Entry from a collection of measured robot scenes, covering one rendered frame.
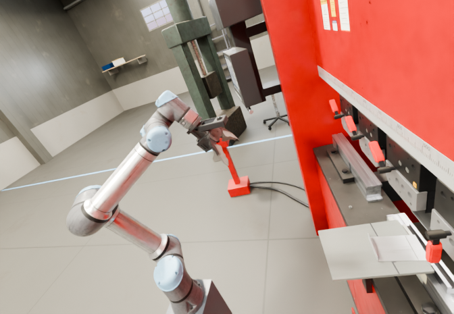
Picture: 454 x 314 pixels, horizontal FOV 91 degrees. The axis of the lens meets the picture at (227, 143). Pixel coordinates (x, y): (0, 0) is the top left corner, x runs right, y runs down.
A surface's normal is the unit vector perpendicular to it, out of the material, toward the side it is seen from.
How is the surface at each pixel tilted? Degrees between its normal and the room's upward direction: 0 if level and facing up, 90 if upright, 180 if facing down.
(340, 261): 0
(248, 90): 90
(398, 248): 0
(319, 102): 90
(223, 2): 90
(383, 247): 0
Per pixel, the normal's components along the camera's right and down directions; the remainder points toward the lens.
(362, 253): -0.33, -0.84
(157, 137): 0.34, 0.32
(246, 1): 0.11, 0.42
